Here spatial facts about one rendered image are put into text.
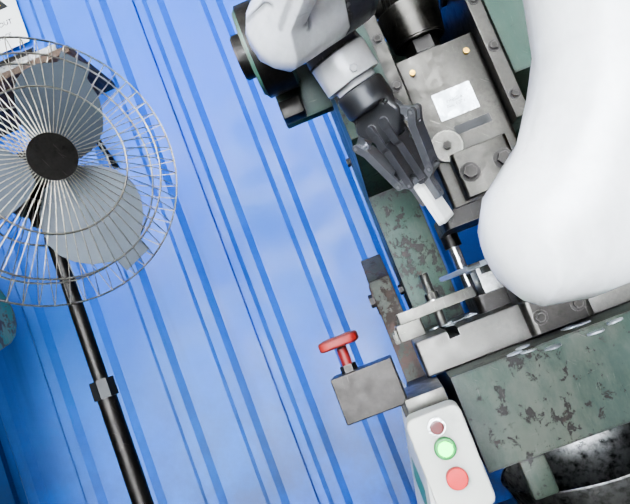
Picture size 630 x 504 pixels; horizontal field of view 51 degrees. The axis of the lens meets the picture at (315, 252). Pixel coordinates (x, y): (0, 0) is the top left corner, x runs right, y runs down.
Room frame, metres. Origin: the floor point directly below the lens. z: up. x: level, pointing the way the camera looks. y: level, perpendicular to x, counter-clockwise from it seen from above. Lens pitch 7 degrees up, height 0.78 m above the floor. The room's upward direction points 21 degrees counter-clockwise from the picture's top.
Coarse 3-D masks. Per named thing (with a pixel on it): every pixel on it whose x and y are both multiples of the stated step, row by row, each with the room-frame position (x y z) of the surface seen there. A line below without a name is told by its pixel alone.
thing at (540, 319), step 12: (516, 300) 1.05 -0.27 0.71; (588, 300) 1.03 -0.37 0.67; (528, 312) 1.03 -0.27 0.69; (540, 312) 1.03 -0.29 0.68; (552, 312) 1.03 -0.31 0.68; (564, 312) 1.03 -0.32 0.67; (576, 312) 1.03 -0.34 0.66; (588, 312) 1.03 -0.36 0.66; (528, 324) 1.04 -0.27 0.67; (540, 324) 1.03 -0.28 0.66; (552, 324) 1.03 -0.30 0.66; (564, 324) 1.03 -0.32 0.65
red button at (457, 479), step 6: (450, 468) 0.87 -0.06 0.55; (456, 468) 0.87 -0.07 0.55; (462, 468) 0.87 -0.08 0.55; (450, 474) 0.87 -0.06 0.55; (456, 474) 0.87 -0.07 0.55; (462, 474) 0.87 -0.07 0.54; (450, 480) 0.87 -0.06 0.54; (456, 480) 0.87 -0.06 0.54; (462, 480) 0.87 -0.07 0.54; (468, 480) 0.87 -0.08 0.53; (450, 486) 0.87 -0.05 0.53; (456, 486) 0.87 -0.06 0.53; (462, 486) 0.87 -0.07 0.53
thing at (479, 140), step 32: (416, 64) 1.13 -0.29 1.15; (448, 64) 1.12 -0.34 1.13; (480, 64) 1.12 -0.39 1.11; (416, 96) 1.13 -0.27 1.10; (448, 96) 1.12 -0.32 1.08; (480, 96) 1.12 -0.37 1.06; (448, 128) 1.13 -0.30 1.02; (480, 128) 1.12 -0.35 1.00; (512, 128) 1.12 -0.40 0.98; (448, 160) 1.12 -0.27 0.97; (480, 160) 1.09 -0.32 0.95; (448, 192) 1.13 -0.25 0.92; (480, 192) 1.10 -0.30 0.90
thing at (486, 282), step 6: (474, 270) 1.18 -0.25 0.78; (474, 276) 1.21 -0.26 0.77; (480, 276) 1.16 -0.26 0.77; (486, 276) 1.16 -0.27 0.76; (492, 276) 1.16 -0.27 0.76; (474, 282) 1.24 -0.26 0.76; (480, 282) 1.17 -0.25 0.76; (486, 282) 1.16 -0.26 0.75; (492, 282) 1.16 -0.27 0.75; (498, 282) 1.16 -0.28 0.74; (480, 288) 1.20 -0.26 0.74; (486, 288) 1.16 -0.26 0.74; (492, 288) 1.16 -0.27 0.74
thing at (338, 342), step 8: (336, 336) 0.98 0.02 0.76; (344, 336) 0.97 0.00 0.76; (352, 336) 0.97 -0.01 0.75; (320, 344) 0.98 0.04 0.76; (328, 344) 0.97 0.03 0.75; (336, 344) 0.97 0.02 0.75; (344, 344) 0.97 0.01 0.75; (320, 352) 0.99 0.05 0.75; (344, 352) 1.00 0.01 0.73; (344, 360) 1.00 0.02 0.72
